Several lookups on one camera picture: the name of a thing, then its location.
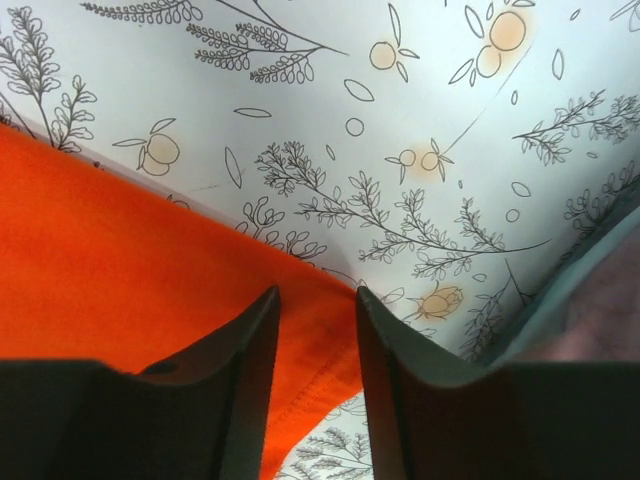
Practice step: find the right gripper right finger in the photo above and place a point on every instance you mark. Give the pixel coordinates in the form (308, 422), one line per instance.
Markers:
(433, 415)

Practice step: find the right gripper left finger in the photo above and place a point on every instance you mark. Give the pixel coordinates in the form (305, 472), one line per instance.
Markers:
(200, 413)

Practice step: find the orange t-shirt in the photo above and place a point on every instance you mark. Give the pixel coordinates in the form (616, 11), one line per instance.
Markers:
(95, 267)

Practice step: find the teal laundry basket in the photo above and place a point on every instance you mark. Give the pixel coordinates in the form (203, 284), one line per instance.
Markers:
(550, 313)

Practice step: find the pink t-shirt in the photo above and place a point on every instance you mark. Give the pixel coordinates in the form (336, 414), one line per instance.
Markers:
(603, 321)

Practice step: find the floral table mat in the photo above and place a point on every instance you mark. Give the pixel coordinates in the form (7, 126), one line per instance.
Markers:
(449, 155)

